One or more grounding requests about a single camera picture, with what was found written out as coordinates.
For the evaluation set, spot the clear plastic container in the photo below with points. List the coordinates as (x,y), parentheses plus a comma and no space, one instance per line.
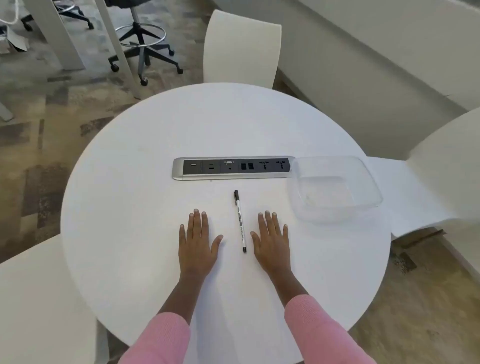
(330,191)

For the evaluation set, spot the silver power socket panel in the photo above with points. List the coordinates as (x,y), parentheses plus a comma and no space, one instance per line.
(232,167)

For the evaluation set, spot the person's right forearm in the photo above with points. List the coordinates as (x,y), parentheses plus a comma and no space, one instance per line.
(318,337)

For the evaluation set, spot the wide white desk leg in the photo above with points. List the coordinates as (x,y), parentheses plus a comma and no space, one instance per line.
(56,37)

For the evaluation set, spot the cardboard box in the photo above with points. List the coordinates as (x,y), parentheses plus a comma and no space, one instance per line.
(17,43)

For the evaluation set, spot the white pen with black cap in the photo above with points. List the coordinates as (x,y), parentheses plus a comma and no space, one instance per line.
(240,221)

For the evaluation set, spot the person's left forearm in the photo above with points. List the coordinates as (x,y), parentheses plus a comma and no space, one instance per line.
(165,337)

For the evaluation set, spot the grey desk leg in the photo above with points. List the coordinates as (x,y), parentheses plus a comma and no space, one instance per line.
(4,112)

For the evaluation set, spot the white chair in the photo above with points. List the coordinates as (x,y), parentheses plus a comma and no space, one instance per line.
(37,300)
(442,168)
(240,48)

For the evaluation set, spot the black office chair base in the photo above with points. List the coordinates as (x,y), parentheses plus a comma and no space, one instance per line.
(90,25)

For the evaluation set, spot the thin white desk leg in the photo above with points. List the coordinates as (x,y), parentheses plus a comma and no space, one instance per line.
(116,48)

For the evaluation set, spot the person's left hand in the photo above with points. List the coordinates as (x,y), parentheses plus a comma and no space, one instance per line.
(197,251)

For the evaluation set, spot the person's right hand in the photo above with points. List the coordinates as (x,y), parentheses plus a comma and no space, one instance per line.
(272,251)

